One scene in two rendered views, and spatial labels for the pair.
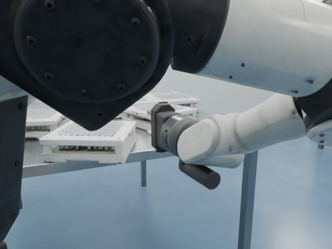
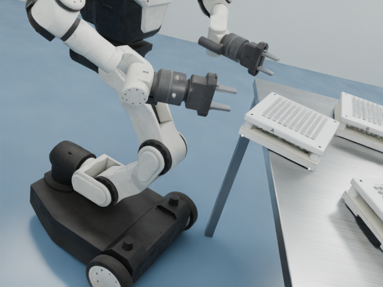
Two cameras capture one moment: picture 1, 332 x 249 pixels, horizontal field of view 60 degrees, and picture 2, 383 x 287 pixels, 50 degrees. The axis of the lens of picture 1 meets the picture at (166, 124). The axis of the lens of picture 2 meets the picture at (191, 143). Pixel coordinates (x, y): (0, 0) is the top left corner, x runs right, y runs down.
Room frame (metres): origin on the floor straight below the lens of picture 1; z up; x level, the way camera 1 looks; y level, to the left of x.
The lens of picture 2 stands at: (0.99, -0.96, 1.45)
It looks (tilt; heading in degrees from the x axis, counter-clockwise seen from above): 32 degrees down; 108
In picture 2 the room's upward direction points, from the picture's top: 17 degrees clockwise
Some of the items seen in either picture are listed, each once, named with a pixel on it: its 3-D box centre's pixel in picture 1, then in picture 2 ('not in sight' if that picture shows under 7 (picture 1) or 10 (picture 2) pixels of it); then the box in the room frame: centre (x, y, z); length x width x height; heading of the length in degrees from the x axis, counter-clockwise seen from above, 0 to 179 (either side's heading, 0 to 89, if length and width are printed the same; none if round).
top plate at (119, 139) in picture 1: (93, 131); (293, 121); (0.91, 0.24, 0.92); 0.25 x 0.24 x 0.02; 87
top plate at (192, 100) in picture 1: (171, 99); not in sight; (1.62, -0.03, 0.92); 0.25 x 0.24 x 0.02; 110
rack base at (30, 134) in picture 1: (33, 128); (367, 128); (1.14, 0.54, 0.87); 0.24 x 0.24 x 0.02; 8
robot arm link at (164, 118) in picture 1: (174, 132); (189, 91); (0.64, -0.02, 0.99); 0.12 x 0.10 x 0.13; 29
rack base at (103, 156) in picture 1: (94, 145); (288, 134); (0.91, 0.24, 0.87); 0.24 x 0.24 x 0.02; 87
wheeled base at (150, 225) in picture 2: not in sight; (107, 199); (0.29, 0.27, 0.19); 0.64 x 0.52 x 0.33; 177
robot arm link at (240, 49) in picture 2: not in sight; (247, 53); (0.64, 0.46, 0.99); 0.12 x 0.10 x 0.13; 169
